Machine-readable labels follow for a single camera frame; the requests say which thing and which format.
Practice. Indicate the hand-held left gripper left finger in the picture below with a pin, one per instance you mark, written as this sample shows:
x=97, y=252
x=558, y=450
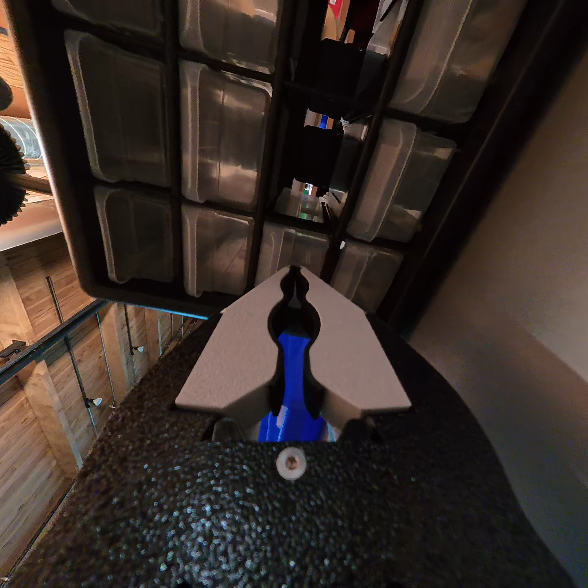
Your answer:
x=229, y=363

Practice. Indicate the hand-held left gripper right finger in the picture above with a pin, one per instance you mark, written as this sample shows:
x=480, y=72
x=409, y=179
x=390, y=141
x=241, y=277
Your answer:
x=358, y=367

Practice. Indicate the blue plastic bin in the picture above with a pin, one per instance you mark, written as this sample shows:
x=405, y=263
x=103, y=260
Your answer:
x=289, y=367

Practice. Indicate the black storage cabinet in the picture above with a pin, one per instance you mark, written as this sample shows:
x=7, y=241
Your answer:
x=173, y=128

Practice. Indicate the grey desk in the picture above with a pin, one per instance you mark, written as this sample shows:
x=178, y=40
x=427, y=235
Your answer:
x=528, y=298

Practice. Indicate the bank of frosted drawers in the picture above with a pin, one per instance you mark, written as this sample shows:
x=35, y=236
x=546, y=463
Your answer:
x=124, y=115

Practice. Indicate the black pleated ceiling lamp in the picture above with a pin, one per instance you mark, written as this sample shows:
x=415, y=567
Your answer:
x=9, y=174

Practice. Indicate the dark ceiling track rail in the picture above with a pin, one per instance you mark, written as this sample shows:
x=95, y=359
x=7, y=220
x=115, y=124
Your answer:
x=46, y=344

